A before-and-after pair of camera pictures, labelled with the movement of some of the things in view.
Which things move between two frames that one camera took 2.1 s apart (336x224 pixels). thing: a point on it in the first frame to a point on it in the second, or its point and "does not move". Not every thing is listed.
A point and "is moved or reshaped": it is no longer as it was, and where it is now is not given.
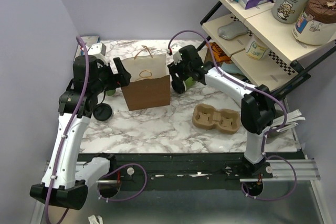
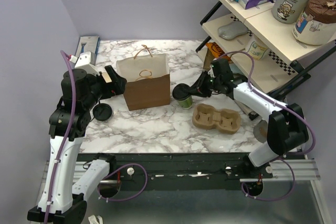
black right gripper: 173,68 to 198,88
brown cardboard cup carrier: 206,117 does not move
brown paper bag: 149,86 does not move
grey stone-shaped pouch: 231,29 does not move
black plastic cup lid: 102,112 does not move
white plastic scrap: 93,220 does not move
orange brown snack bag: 220,55 does not move
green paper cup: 188,82 to 186,104
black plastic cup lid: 178,86 is moved or reshaped
